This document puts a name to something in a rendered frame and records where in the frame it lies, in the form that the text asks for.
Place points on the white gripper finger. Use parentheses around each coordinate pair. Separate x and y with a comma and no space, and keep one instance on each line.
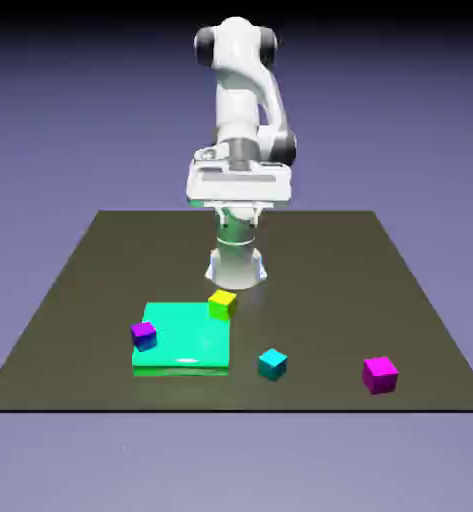
(224,216)
(255,216)

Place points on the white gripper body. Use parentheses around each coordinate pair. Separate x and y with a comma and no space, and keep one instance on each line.
(238,188)

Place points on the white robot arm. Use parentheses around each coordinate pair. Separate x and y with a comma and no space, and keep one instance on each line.
(236,72)

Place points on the small yellow cube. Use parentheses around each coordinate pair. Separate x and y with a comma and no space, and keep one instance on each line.
(222,304)

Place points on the small purple cube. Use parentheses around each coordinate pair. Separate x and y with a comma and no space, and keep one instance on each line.
(144,336)

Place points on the small cyan cube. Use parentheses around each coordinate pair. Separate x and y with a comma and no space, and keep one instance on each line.
(272,364)

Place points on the small magenta cube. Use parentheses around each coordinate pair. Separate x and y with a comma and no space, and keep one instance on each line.
(379,375)

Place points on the large green box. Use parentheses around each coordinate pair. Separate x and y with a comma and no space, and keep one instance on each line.
(186,340)

